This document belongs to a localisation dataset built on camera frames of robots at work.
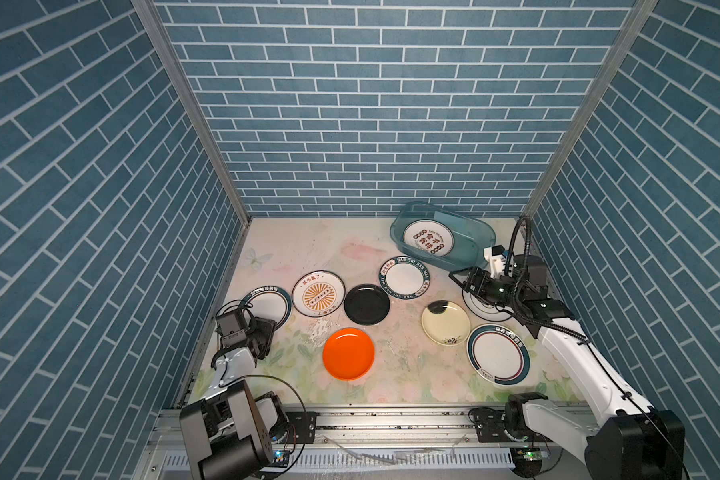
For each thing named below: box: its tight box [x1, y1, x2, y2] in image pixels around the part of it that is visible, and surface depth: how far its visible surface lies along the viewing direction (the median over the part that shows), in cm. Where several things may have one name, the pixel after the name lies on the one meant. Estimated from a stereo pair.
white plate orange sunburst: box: [292, 270, 346, 318], surface depth 101 cm
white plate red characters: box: [402, 218, 455, 257], surface depth 118 cm
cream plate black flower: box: [421, 300, 472, 347], surface depth 95 cm
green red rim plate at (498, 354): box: [466, 323, 532, 387], surface depth 86 cm
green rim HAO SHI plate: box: [379, 256, 431, 300], surface depth 105 cm
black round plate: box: [343, 283, 391, 326], surface depth 98 cm
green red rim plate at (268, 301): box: [239, 285, 292, 329], surface depth 98 cm
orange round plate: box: [322, 327, 375, 381], surface depth 88 cm
